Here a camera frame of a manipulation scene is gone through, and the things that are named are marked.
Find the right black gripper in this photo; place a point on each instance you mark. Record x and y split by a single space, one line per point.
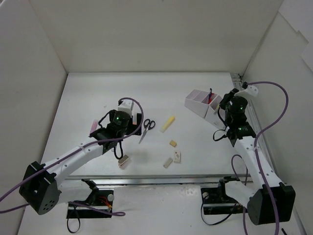
224 101

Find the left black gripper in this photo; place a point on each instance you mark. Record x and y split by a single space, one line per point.
138 120

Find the black handled scissors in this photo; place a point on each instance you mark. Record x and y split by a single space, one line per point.
148 125

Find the red gel pen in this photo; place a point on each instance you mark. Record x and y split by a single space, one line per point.
212 98

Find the yellow highlighter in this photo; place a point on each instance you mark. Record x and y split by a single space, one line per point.
167 124

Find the orange highlighter marker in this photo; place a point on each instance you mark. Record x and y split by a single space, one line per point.
134 120

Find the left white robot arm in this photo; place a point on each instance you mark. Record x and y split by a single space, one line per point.
43 185

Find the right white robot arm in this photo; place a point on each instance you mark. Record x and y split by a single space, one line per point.
271 201

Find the purple divided organizer box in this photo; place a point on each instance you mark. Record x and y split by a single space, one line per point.
197 102

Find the tan eraser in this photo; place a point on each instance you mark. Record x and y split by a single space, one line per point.
173 143

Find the grey white eraser block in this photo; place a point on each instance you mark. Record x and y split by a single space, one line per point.
168 162

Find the white eraser with label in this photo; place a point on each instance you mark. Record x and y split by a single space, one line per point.
177 157

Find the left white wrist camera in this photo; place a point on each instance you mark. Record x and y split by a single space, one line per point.
126 106

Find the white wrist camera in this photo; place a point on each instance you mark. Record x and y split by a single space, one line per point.
249 91
126 106

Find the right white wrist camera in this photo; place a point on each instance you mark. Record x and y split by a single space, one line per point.
249 91

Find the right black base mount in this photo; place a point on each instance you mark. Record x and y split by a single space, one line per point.
217 203

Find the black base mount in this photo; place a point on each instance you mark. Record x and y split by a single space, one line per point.
217 203
99 198

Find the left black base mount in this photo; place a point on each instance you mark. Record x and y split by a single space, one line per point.
99 198

